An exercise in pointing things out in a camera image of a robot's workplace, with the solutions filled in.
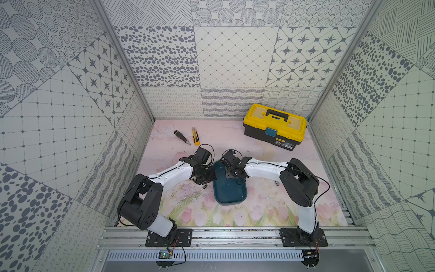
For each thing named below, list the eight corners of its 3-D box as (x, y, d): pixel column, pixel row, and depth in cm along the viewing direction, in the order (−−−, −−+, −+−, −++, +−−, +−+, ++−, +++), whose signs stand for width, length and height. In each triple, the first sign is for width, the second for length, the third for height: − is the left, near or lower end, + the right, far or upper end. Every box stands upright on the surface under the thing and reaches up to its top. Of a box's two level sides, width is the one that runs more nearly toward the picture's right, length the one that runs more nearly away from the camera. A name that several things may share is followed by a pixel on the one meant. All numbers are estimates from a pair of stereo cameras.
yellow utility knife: (194, 146, 109) (194, 144, 107) (191, 129, 118) (190, 127, 117) (200, 145, 109) (200, 143, 108) (196, 128, 119) (196, 126, 117)
